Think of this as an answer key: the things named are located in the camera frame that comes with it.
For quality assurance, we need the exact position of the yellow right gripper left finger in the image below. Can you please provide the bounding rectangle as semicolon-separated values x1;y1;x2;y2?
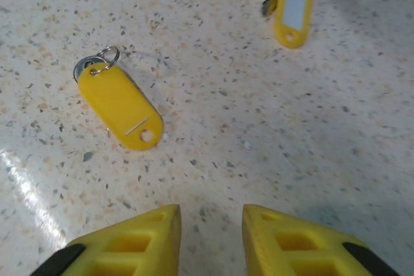
34;204;182;276

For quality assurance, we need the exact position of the yellow key tag with key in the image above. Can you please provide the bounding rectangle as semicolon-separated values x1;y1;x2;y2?
73;45;163;152

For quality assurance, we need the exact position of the key bunch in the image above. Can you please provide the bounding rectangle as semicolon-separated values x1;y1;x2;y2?
241;0;337;50

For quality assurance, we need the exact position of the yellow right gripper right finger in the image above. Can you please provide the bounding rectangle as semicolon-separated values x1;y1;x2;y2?
242;204;404;276

